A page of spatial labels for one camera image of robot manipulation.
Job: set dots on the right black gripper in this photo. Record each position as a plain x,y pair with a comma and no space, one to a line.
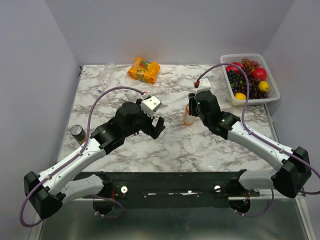
192,102

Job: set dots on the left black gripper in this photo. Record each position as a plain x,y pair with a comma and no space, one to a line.
151,130

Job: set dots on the orange juice bottle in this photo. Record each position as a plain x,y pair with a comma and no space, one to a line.
187,118

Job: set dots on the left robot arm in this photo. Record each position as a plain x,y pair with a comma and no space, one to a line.
48,190

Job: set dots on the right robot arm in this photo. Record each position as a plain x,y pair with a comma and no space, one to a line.
290,170

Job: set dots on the clear empty bottle centre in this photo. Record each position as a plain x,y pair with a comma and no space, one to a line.
134,95

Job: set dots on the clear bottle blue cap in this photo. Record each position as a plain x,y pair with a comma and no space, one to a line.
106,76

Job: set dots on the yellow lemon lower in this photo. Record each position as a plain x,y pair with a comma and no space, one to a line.
240,96

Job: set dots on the yellow lemon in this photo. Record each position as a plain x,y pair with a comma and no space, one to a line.
240,96
263,86

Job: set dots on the blue grape bunch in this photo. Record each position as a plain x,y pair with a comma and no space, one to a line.
235,79

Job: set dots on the red apple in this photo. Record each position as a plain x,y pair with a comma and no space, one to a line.
235,67

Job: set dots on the dark red grape bunch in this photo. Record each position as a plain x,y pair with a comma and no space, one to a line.
254,93

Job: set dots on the orange snack bag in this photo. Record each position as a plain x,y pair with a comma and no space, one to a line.
144,71

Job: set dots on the yellow lemon upper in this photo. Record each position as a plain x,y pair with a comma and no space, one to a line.
263,86

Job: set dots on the red round fruit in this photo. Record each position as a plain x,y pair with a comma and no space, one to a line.
260,73

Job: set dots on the white plastic basket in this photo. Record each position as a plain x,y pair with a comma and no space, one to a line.
273,92

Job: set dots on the black yellow drink can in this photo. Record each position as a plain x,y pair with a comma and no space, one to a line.
78,133

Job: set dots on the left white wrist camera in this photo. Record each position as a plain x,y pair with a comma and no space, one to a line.
150,106

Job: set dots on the black base frame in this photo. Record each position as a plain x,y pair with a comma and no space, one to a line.
163,190

